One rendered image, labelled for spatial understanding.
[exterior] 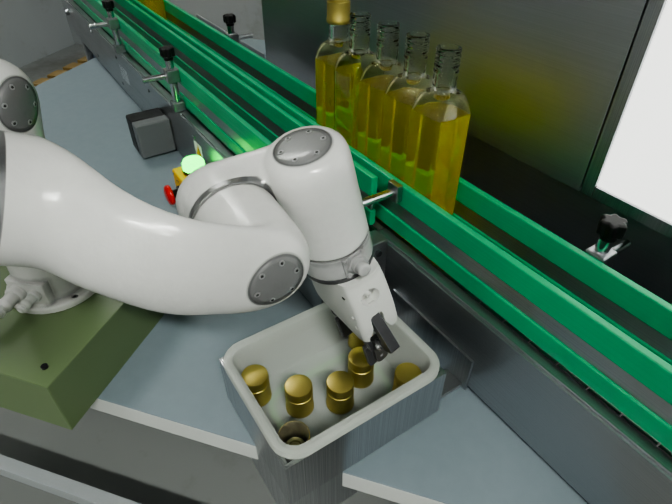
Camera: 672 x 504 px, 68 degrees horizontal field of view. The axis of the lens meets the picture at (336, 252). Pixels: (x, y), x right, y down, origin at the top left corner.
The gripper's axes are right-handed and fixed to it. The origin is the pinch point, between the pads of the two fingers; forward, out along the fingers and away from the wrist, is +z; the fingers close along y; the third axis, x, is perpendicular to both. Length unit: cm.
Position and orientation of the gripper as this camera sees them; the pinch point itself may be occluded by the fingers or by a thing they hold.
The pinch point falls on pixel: (362, 335)
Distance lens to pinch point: 62.4
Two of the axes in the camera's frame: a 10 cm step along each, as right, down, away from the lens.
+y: -5.7, -5.1, 6.4
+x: -7.9, 5.5, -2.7
